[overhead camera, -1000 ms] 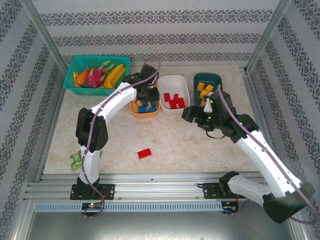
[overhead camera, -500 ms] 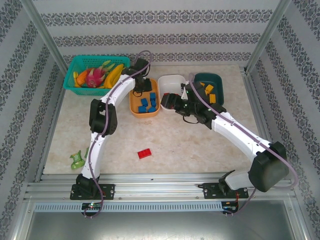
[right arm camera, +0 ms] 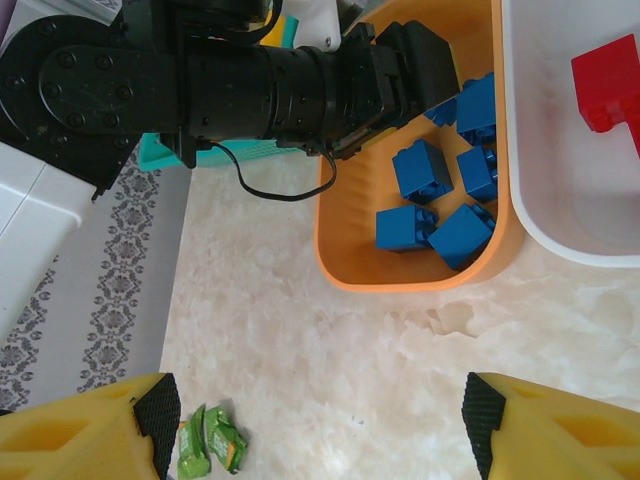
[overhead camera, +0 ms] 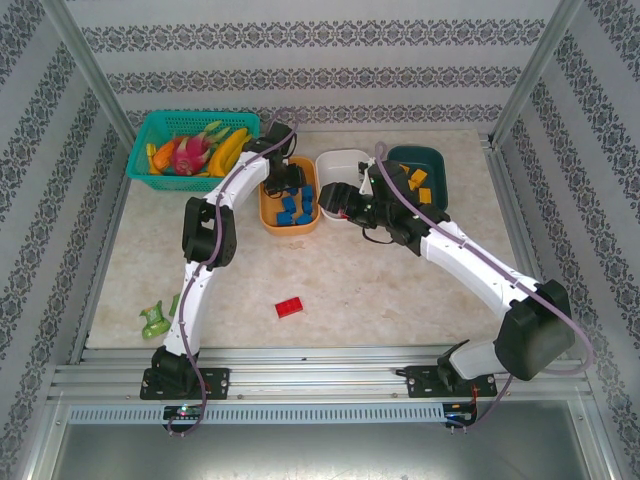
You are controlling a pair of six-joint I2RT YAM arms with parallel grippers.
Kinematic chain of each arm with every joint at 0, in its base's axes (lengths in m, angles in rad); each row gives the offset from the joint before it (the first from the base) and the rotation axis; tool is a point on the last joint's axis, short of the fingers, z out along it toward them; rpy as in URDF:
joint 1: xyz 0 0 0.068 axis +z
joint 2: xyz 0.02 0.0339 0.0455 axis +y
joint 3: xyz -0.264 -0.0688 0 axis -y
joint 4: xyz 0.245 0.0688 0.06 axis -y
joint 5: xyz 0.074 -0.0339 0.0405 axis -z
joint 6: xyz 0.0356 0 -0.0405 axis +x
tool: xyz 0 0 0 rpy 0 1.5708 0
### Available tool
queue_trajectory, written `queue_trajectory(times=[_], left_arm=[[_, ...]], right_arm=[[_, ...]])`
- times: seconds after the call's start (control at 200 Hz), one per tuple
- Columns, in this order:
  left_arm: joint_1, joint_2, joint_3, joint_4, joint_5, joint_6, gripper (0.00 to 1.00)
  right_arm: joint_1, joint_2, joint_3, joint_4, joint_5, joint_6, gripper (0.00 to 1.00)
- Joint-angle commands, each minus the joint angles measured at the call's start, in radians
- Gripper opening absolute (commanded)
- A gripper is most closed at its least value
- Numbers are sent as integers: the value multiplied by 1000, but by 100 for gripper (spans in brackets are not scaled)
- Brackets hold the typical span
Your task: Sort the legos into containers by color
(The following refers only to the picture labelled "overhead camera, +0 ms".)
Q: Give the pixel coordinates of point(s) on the white plastic bin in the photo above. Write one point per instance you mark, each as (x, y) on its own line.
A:
(342, 167)

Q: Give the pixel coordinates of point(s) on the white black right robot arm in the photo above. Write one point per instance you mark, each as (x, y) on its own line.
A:
(475, 260)

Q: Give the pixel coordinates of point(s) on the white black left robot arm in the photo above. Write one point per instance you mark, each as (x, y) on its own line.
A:
(240, 180)

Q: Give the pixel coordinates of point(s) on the yellow toy banana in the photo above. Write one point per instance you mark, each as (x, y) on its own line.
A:
(227, 147)
(236, 157)

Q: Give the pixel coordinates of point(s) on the orange plastic bin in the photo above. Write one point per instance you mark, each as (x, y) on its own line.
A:
(295, 230)

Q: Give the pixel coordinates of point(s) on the dark teal plastic bin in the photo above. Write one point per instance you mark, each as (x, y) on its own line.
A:
(430, 160)

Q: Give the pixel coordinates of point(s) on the teal plastic basket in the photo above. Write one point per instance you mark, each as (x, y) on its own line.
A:
(200, 186)

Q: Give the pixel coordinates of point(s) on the pink toy dragon fruit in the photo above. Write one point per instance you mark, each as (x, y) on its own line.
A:
(190, 152)

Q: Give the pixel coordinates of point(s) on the orange toy fruit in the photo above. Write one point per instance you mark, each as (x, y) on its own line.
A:
(162, 156)

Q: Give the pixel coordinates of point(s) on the long red lego brick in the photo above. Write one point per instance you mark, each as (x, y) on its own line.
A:
(289, 307)

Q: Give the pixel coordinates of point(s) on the small yellow toy fruit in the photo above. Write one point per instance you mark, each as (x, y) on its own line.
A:
(150, 152)

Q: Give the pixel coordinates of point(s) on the green snack packet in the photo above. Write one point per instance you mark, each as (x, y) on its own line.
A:
(175, 305)

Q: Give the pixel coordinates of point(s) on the green toy pieces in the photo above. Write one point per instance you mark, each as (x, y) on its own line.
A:
(156, 322)

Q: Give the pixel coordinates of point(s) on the small circuit board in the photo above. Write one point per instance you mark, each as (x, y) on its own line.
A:
(182, 412)
(462, 416)

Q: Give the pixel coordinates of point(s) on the aluminium side rail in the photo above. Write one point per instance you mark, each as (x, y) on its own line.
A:
(501, 175)
(98, 265)

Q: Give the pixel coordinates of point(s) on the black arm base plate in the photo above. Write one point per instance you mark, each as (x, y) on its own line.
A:
(220, 384)
(420, 382)

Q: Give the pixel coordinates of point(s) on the aluminium frame rail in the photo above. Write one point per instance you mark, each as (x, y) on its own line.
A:
(310, 372)

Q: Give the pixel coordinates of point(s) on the aluminium frame post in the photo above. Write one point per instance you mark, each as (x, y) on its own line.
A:
(535, 70)
(85, 65)

